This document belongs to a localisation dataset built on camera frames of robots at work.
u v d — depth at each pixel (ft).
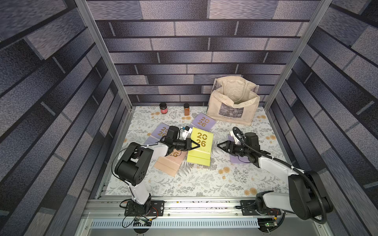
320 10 2.31
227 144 2.55
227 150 2.53
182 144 2.64
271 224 2.29
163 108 3.65
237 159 2.53
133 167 1.58
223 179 2.74
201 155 2.80
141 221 2.33
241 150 2.43
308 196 1.37
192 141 2.75
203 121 3.61
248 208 2.38
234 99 3.73
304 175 1.42
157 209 2.41
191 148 2.71
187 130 2.80
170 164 2.95
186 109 3.61
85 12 2.32
